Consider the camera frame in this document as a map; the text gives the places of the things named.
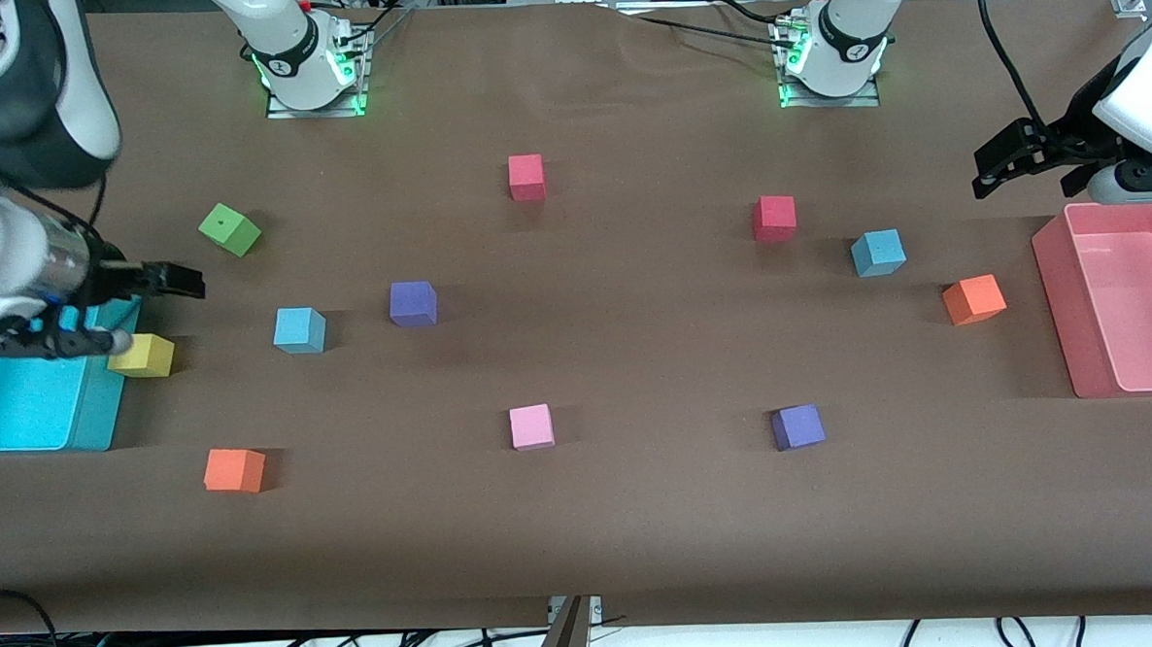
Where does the light blue foam block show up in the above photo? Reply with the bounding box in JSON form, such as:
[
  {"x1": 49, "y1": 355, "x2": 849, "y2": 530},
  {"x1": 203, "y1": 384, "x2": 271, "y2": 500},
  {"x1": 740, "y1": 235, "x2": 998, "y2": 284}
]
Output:
[
  {"x1": 849, "y1": 228, "x2": 907, "y2": 280},
  {"x1": 272, "y1": 305, "x2": 328, "y2": 357}
]

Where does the yellow foam block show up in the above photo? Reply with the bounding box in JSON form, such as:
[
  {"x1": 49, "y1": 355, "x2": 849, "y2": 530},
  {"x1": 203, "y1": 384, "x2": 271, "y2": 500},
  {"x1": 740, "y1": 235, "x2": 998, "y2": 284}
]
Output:
[{"x1": 105, "y1": 331, "x2": 177, "y2": 380}]

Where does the green foam block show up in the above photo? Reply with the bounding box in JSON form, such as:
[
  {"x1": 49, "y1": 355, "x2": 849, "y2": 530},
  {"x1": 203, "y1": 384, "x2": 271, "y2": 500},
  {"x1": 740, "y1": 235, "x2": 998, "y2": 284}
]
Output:
[{"x1": 196, "y1": 201, "x2": 265, "y2": 260}]

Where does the pink plastic bin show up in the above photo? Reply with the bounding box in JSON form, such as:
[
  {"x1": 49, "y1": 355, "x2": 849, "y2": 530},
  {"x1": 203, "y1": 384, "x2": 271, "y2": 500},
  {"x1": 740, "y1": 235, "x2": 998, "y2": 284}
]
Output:
[{"x1": 1030, "y1": 199, "x2": 1152, "y2": 402}]

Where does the cyan plastic bin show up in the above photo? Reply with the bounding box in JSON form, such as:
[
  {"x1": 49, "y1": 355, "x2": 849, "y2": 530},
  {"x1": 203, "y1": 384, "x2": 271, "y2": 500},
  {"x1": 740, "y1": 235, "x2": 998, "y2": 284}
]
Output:
[{"x1": 0, "y1": 295, "x2": 152, "y2": 457}]

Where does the orange foam block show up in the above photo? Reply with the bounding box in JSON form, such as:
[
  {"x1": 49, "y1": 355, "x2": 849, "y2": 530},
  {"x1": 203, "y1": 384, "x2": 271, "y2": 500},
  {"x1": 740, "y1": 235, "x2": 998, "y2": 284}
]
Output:
[
  {"x1": 940, "y1": 273, "x2": 1008, "y2": 328},
  {"x1": 202, "y1": 446, "x2": 268, "y2": 496}
]

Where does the purple foam block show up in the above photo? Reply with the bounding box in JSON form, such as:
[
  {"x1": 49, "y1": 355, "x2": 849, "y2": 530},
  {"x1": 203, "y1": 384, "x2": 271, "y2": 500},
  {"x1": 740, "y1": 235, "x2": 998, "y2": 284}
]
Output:
[
  {"x1": 388, "y1": 280, "x2": 439, "y2": 329},
  {"x1": 770, "y1": 403, "x2": 828, "y2": 453}
]

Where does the red foam block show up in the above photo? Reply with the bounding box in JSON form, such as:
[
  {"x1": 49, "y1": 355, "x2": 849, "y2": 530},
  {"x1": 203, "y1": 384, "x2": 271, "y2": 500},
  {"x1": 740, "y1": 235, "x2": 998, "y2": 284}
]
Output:
[
  {"x1": 507, "y1": 153, "x2": 547, "y2": 203},
  {"x1": 751, "y1": 194, "x2": 798, "y2": 245}
]

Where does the pink foam block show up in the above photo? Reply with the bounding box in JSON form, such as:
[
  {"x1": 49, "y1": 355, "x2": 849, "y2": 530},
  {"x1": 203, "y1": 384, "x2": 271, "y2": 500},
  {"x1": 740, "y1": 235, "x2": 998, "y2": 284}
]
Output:
[{"x1": 509, "y1": 403, "x2": 557, "y2": 452}]

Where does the brown table cover sheet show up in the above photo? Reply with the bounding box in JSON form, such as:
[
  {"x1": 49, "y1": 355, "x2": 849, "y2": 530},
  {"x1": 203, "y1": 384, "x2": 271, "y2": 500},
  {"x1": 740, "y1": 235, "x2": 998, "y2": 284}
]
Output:
[{"x1": 0, "y1": 0, "x2": 1152, "y2": 647}]

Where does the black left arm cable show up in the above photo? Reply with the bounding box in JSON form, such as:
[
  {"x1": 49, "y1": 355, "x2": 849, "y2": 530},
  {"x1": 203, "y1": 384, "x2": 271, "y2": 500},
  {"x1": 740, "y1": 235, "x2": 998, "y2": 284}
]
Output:
[{"x1": 975, "y1": 0, "x2": 1050, "y2": 132}]

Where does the black cable on table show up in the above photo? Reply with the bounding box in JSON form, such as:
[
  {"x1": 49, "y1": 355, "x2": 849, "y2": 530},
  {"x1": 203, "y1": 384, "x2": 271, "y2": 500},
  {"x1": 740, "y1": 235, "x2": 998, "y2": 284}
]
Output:
[
  {"x1": 621, "y1": 5, "x2": 784, "y2": 51},
  {"x1": 713, "y1": 0, "x2": 793, "y2": 27}
]

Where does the dark brown post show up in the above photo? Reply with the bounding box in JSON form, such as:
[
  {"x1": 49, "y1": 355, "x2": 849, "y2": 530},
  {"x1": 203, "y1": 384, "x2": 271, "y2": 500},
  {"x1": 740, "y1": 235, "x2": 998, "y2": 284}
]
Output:
[{"x1": 525, "y1": 596, "x2": 592, "y2": 647}]

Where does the small metal bracket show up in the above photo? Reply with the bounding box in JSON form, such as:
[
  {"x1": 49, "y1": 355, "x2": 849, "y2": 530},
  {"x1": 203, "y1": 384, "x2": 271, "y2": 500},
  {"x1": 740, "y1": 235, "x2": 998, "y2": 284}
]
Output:
[{"x1": 547, "y1": 595, "x2": 605, "y2": 629}]

